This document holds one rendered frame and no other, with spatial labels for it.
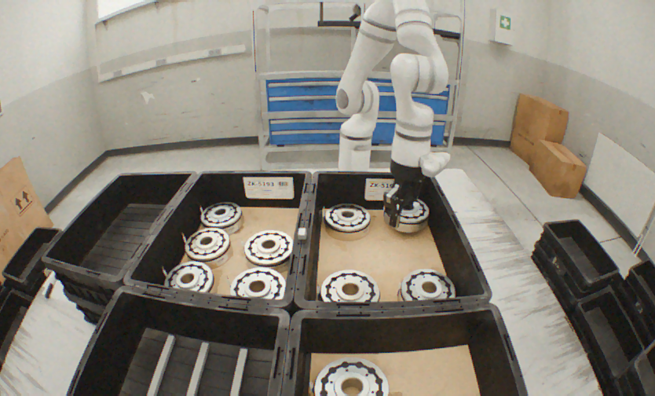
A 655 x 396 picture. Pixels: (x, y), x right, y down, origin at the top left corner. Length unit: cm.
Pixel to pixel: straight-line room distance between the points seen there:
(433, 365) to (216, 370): 34
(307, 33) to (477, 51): 193
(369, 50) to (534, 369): 83
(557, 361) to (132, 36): 417
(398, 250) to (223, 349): 41
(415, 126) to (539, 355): 59
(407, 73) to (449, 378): 49
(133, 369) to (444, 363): 51
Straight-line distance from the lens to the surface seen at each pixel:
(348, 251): 63
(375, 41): 71
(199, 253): 63
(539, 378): 74
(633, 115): 339
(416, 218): 66
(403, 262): 62
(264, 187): 74
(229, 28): 331
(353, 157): 84
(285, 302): 41
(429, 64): 52
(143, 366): 55
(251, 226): 72
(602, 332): 151
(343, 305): 41
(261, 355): 49
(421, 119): 53
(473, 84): 370
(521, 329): 78
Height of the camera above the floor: 126
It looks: 32 degrees down
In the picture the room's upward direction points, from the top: straight up
